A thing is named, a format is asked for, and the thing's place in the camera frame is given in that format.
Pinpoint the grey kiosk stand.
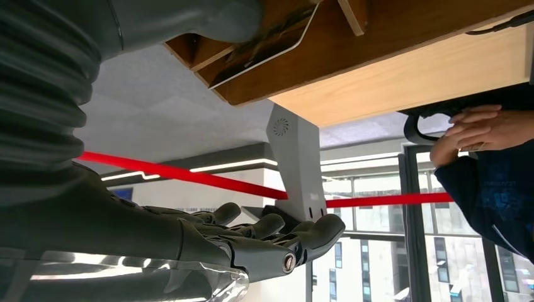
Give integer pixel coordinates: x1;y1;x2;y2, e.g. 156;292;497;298
242;104;329;224

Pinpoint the black office chair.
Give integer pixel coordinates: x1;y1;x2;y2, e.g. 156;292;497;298
402;111;455;147

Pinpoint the black framed glass window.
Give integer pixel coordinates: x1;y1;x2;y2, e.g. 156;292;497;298
306;143;534;302

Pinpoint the black laptop charger cable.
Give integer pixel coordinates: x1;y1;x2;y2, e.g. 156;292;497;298
466;10;534;36

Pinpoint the brown divided wooden tray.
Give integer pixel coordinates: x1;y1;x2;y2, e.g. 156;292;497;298
164;0;534;107

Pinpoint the person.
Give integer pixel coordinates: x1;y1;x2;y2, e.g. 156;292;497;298
399;82;534;264

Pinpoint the clear plastic film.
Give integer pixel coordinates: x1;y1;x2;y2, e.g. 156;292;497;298
25;249;250;302

